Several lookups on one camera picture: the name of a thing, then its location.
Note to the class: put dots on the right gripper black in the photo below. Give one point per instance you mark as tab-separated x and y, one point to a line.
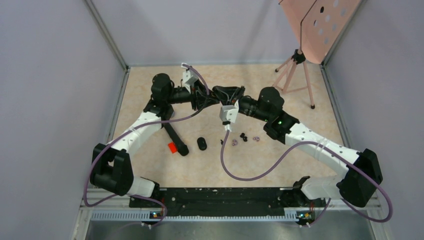
228	96

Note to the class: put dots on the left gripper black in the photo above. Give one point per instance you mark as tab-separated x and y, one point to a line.
199	97

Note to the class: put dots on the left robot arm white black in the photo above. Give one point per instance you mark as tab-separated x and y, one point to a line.
112	167

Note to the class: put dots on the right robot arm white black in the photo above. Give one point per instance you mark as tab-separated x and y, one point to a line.
358	173

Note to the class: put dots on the black oval case on table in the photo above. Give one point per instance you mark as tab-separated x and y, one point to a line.
202	144

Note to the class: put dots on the black earbud pair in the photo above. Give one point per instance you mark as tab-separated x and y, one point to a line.
244	137

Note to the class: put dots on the black cylinder orange ends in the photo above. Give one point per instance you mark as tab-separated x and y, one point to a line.
177	145

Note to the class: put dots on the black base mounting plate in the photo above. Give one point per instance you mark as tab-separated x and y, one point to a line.
227	201

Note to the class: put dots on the pink perforated board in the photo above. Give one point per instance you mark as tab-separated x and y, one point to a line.
317	24

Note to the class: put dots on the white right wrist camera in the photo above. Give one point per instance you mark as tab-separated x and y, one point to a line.
228	115

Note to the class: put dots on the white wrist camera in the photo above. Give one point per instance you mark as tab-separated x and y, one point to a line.
189	77
228	115

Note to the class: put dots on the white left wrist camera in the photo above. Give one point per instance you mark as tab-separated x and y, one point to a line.
189	77

